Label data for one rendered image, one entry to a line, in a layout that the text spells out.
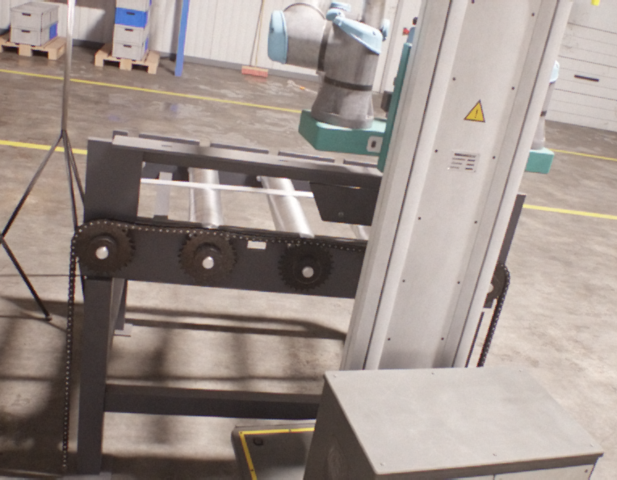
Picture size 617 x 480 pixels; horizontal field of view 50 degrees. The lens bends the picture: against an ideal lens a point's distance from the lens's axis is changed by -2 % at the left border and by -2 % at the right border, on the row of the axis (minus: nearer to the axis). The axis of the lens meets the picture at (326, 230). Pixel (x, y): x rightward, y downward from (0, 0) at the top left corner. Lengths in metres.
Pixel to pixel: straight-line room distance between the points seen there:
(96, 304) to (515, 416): 1.22
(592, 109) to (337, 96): 11.63
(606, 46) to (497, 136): 11.37
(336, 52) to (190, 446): 1.61
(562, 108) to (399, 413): 11.46
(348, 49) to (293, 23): 0.14
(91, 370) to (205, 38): 9.06
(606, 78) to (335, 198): 11.25
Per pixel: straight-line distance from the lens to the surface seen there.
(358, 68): 1.56
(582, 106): 12.97
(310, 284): 2.06
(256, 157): 1.92
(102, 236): 1.97
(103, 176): 1.97
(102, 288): 2.08
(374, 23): 2.20
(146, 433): 2.67
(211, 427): 2.72
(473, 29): 1.53
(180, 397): 2.29
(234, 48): 11.00
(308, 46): 1.56
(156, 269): 2.06
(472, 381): 1.71
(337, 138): 1.55
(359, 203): 2.05
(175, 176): 2.94
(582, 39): 12.69
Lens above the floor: 1.69
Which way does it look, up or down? 21 degrees down
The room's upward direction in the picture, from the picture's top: 11 degrees clockwise
